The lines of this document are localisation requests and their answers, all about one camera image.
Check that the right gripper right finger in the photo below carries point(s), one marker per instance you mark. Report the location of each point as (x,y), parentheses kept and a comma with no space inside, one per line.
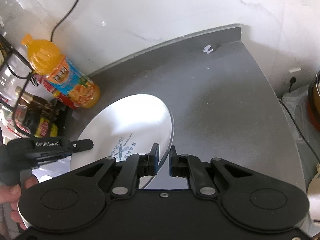
(194,171)

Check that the person's left hand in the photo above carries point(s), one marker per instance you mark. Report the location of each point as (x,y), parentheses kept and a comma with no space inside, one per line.
(12,224)

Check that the small white clip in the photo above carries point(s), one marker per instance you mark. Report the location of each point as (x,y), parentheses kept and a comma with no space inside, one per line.
(208,49)

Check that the upper red drink can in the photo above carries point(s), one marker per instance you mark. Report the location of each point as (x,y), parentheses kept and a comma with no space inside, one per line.
(42,80)

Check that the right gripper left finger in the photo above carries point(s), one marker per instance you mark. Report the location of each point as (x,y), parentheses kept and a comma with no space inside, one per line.
(133,169)

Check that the orange juice bottle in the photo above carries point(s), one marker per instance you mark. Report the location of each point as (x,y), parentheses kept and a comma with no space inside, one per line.
(47,60)

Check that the soy sauce bottle red handle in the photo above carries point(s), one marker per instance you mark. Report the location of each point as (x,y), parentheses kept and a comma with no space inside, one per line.
(36,114)

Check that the black metal shelf rack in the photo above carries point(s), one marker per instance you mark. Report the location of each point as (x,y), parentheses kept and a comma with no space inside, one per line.
(16,74)

